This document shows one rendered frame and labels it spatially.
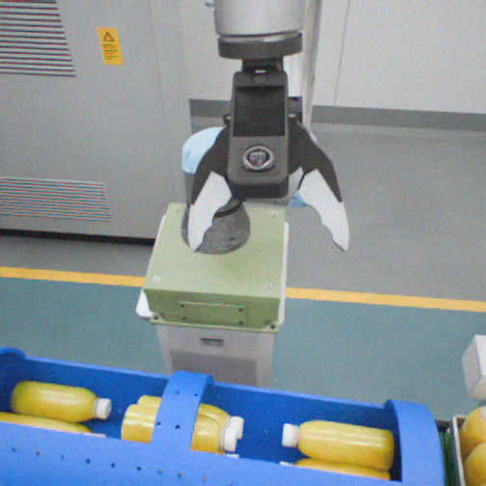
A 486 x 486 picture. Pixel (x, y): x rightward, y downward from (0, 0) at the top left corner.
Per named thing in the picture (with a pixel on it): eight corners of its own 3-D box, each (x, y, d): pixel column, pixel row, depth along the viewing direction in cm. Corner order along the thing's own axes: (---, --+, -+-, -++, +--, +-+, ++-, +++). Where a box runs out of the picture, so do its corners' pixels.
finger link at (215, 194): (202, 230, 56) (249, 164, 52) (193, 258, 51) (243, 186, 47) (177, 215, 56) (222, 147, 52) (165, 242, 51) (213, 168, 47)
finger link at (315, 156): (354, 187, 48) (296, 112, 45) (356, 193, 46) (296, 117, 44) (312, 215, 50) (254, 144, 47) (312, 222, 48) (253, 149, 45)
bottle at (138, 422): (119, 452, 92) (223, 469, 90) (120, 418, 90) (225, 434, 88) (132, 428, 99) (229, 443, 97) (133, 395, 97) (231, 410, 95)
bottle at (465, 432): (449, 463, 115) (476, 427, 101) (447, 432, 120) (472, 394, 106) (482, 470, 114) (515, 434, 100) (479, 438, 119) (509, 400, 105)
